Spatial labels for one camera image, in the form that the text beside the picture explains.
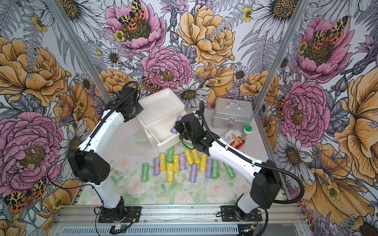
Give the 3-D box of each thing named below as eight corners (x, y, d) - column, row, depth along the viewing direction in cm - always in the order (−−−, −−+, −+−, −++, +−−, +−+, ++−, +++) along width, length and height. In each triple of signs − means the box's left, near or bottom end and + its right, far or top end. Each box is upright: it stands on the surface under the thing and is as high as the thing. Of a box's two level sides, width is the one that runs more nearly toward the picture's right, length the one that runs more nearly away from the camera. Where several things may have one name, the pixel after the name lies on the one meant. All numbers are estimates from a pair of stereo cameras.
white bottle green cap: (243, 139, 103) (246, 133, 97) (241, 132, 107) (244, 125, 101) (250, 139, 103) (254, 133, 97) (248, 132, 107) (251, 125, 101)
